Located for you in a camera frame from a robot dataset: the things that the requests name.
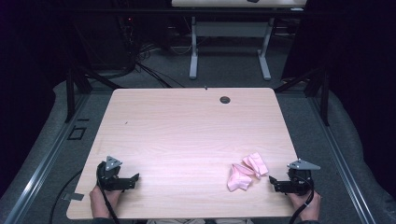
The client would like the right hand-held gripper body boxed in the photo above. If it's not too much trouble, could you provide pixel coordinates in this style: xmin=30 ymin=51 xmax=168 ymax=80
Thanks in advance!
xmin=281 ymin=158 xmax=321 ymax=197

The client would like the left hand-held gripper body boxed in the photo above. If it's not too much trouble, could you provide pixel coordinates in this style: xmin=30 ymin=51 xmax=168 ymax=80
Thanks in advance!
xmin=95 ymin=155 xmax=132 ymax=191

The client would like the pink sock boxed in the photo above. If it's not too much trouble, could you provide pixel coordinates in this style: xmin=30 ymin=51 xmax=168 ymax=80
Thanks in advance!
xmin=241 ymin=151 xmax=270 ymax=180
xmin=226 ymin=163 xmax=255 ymax=193

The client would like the person's left hand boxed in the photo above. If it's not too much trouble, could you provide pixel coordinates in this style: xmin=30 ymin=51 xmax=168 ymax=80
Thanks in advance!
xmin=89 ymin=184 xmax=123 ymax=219

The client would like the person's right hand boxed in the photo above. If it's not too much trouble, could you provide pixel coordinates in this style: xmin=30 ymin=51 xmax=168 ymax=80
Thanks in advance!
xmin=285 ymin=189 xmax=322 ymax=222

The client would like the grey tape piece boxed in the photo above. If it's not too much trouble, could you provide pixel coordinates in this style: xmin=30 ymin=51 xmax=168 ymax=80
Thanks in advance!
xmin=61 ymin=192 xmax=85 ymax=202

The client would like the black metal stand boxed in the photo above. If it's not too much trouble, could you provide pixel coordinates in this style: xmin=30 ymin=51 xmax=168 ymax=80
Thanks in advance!
xmin=64 ymin=60 xmax=125 ymax=124
xmin=274 ymin=66 xmax=331 ymax=127

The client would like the white-legged background table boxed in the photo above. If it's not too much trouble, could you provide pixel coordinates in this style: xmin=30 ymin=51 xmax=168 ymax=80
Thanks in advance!
xmin=171 ymin=0 xmax=308 ymax=81

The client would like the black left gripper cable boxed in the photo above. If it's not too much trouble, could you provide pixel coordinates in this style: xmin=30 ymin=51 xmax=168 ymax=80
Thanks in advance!
xmin=96 ymin=176 xmax=121 ymax=224

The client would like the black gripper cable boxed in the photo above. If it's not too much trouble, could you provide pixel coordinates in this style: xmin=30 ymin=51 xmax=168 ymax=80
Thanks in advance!
xmin=288 ymin=176 xmax=316 ymax=224
xmin=96 ymin=176 xmax=121 ymax=224

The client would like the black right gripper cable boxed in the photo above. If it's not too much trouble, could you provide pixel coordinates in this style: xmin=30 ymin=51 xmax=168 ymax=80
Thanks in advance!
xmin=288 ymin=176 xmax=316 ymax=224

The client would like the aluminium floor rail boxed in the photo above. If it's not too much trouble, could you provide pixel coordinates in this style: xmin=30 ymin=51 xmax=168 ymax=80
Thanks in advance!
xmin=3 ymin=92 xmax=92 ymax=224
xmin=307 ymin=92 xmax=377 ymax=224

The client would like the black floor cable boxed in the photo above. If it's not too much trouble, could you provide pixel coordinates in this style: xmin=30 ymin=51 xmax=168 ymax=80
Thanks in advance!
xmin=49 ymin=168 xmax=83 ymax=224

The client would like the bundle of background cables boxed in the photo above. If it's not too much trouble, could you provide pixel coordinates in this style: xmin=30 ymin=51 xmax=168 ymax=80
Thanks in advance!
xmin=115 ymin=15 xmax=194 ymax=89

